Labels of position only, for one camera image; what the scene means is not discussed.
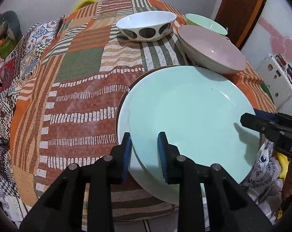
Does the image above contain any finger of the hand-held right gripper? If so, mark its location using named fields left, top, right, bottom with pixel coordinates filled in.
left=240, top=112, right=282, bottom=136
left=254, top=109, right=292, bottom=126

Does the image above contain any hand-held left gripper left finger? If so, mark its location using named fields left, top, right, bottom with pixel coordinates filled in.
left=20, top=132, right=133, bottom=232

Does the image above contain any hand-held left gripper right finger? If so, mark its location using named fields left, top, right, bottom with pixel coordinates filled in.
left=158, top=132, right=273, bottom=232

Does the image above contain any purple plate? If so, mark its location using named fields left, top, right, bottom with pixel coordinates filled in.
left=114, top=65, right=197, bottom=145

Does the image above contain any white plate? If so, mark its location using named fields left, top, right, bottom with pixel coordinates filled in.
left=117, top=87, right=180, bottom=205

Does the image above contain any light green plate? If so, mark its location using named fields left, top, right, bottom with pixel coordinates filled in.
left=128, top=66, right=260, bottom=205

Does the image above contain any pink bowl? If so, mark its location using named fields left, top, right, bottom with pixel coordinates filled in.
left=178, top=25, right=247, bottom=74

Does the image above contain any light green bowl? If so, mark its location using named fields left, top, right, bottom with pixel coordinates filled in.
left=185, top=13, right=228, bottom=37

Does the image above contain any white black-spotted bowl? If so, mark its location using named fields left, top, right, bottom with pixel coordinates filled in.
left=116, top=11, right=177, bottom=41

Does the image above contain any person's right hand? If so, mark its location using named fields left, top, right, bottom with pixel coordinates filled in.
left=283, top=161, right=292, bottom=197

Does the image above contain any yellow cloth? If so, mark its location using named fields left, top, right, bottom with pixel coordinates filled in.
left=276, top=152, right=289, bottom=180

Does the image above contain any white stickered case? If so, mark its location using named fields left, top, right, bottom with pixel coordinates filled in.
left=256, top=53, right=292, bottom=108

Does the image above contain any white heart-print sliding door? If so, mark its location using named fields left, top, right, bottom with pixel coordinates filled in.
left=240, top=0, right=292, bottom=78

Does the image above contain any orange patchwork blanket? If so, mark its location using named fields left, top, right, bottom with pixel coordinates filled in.
left=9, top=0, right=277, bottom=223

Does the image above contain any brown wooden door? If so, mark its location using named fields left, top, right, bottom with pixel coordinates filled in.
left=214, top=0, right=272, bottom=49

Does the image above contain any patterned checkered quilt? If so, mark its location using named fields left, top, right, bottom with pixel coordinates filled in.
left=0, top=17, right=65, bottom=223

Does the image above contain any yellow curved tube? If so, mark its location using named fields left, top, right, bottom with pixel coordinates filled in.
left=75, top=0, right=98, bottom=9

